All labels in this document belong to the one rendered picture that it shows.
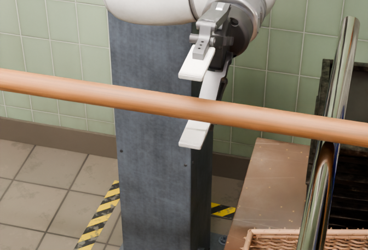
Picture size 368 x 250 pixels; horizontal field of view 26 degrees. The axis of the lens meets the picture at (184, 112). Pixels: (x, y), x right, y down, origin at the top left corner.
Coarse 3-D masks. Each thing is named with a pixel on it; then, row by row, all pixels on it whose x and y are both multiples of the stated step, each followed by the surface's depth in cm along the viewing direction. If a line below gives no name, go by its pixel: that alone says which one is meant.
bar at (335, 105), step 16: (352, 16) 124; (352, 32) 120; (336, 48) 118; (352, 48) 117; (336, 64) 114; (352, 64) 115; (336, 80) 110; (336, 96) 107; (336, 112) 104; (320, 144) 100; (336, 144) 100; (320, 160) 97; (336, 160) 98; (320, 176) 94; (320, 192) 92; (304, 208) 92; (320, 208) 90; (304, 224) 89; (320, 224) 88; (304, 240) 86; (320, 240) 87
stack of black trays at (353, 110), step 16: (320, 80) 165; (352, 80) 159; (320, 96) 152; (352, 96) 154; (320, 112) 148; (352, 112) 150; (352, 160) 143; (336, 176) 145; (352, 176) 145; (336, 192) 148; (352, 192) 147; (336, 208) 150; (352, 208) 148; (336, 224) 151; (352, 224) 151
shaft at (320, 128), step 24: (0, 72) 107; (24, 72) 107; (48, 96) 106; (72, 96) 104; (96, 96) 103; (120, 96) 103; (144, 96) 102; (168, 96) 102; (216, 120) 101; (240, 120) 100; (264, 120) 99; (288, 120) 98; (312, 120) 98; (336, 120) 98; (360, 144) 97
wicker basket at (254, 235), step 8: (248, 232) 148; (256, 232) 148; (264, 232) 147; (272, 232) 147; (280, 232) 146; (288, 232) 146; (296, 232) 145; (328, 232) 143; (336, 232) 143; (344, 232) 142; (352, 232) 142; (360, 232) 141; (248, 240) 146; (256, 240) 150; (264, 240) 149; (272, 240) 148; (280, 240) 148; (288, 240) 147; (296, 240) 147; (328, 240) 144; (336, 240) 144; (344, 240) 143; (352, 240) 143; (360, 240) 142; (248, 248) 145; (256, 248) 151; (280, 248) 149; (288, 248) 148; (328, 248) 145; (344, 248) 145; (352, 248) 144; (360, 248) 144
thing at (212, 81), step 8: (232, 56) 113; (208, 72) 112; (216, 72) 112; (224, 72) 112; (208, 80) 112; (216, 80) 111; (224, 80) 112; (208, 88) 111; (216, 88) 111; (200, 96) 111; (208, 96) 111; (216, 96) 110
